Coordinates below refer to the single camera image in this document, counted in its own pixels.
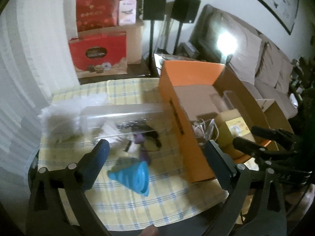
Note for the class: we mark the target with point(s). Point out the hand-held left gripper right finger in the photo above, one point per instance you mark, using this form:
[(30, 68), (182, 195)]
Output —
[(216, 162)]

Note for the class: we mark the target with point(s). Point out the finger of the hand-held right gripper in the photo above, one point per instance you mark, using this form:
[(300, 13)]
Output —
[(273, 135), (256, 151)]

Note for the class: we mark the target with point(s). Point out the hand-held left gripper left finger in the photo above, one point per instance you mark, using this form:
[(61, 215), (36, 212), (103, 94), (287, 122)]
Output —
[(98, 157)]

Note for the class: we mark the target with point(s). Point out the yellow cardboard box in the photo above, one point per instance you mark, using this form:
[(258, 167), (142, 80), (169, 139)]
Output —
[(228, 125)]

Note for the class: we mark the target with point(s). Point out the blue collapsible funnel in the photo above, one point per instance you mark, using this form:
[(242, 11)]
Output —
[(133, 177)]

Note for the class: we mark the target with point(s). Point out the purple eyelash curler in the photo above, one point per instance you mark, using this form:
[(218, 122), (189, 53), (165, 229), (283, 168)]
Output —
[(145, 155)]

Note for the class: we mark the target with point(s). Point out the clear plastic container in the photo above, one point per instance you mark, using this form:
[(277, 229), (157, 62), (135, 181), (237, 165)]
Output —
[(123, 113)]

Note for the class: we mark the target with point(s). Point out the white fluffy duster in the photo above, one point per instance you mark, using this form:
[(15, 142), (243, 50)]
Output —
[(64, 118)]

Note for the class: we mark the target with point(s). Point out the orange cardboard box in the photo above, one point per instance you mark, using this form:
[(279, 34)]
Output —
[(182, 118)]

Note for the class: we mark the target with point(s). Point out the person's right hand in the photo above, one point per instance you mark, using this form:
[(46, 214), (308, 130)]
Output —
[(299, 201)]

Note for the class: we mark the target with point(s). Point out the person's left hand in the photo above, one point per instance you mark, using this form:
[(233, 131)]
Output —
[(150, 231)]

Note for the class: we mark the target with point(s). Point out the beige sofa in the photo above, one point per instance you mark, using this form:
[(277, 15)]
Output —
[(260, 91)]

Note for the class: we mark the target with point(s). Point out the yellow plaid tablecloth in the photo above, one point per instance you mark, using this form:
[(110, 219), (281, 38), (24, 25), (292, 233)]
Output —
[(118, 209)]

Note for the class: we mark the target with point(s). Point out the large beige cushion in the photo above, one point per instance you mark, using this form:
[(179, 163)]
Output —
[(246, 54)]

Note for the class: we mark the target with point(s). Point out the dark wooden low table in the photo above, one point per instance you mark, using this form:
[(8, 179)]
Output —
[(137, 72)]

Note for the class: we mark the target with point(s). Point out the red chocolate gift bag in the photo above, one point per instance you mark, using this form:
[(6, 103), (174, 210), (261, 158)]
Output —
[(98, 54)]

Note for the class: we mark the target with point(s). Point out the bright small lamp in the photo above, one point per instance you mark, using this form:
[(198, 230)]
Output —
[(226, 41)]

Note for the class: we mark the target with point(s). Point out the white curtain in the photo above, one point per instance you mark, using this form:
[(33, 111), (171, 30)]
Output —
[(24, 78)]

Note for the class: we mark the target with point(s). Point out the silver shopping bag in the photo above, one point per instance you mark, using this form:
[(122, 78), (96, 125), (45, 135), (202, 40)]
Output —
[(177, 57)]

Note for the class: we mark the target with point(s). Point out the tall brown cardboard box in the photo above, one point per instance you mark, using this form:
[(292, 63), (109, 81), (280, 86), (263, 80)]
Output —
[(134, 44)]

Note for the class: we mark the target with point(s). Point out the black speaker stand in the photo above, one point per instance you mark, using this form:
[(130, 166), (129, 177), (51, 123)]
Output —
[(151, 46), (177, 38)]

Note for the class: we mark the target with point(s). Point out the red gift box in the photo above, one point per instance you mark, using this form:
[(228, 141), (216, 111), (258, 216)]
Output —
[(96, 9)]

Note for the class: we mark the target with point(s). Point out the white pink box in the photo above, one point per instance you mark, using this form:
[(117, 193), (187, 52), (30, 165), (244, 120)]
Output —
[(127, 11)]

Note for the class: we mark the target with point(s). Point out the black speaker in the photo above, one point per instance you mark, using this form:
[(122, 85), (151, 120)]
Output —
[(185, 8), (155, 3)]

